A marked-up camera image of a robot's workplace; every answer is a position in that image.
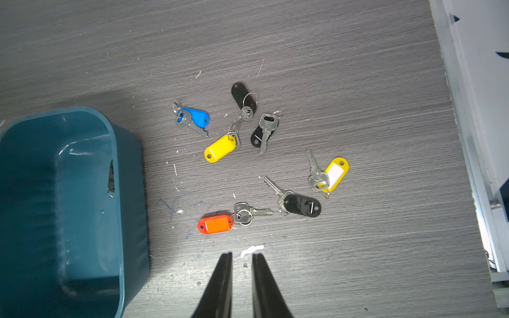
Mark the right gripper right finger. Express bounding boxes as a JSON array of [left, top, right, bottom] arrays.
[[252, 253, 293, 318]]

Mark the yellow white tag key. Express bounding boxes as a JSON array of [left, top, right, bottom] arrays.
[[306, 149, 349, 199]]

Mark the blue tag key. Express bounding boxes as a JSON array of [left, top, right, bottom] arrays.
[[172, 102, 210, 137]]

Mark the red tag key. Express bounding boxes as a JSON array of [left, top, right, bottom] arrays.
[[197, 202, 274, 235]]

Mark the black tag key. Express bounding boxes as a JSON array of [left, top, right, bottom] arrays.
[[264, 176, 322, 218], [251, 111, 284, 154], [107, 161, 115, 197], [231, 82, 258, 121]]

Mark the teal plastic storage box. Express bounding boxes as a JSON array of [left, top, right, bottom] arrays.
[[1, 107, 149, 317]]

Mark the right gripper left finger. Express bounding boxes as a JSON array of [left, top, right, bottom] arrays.
[[192, 253, 233, 318]]

